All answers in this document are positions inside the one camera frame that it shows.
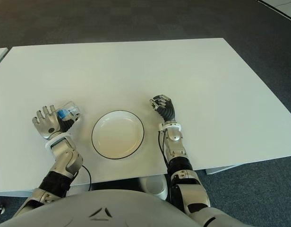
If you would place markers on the white round base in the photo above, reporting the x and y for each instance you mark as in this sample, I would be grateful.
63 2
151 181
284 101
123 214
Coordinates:
155 186

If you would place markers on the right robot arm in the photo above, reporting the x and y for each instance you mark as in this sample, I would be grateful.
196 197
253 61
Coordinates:
176 151

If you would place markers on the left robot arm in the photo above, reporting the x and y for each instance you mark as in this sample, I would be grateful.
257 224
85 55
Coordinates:
65 153

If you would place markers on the clear plastic cup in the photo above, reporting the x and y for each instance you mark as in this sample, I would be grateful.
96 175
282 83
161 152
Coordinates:
72 108

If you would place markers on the grey robot torso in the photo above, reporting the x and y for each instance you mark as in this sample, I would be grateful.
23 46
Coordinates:
112 208

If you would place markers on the white plate black rim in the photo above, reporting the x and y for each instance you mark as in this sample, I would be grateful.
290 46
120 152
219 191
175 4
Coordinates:
117 139

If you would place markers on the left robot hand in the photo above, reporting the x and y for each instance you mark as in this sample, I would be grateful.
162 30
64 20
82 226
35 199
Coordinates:
46 123

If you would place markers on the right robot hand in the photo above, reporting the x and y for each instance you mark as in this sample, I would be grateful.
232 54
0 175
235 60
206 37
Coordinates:
168 111

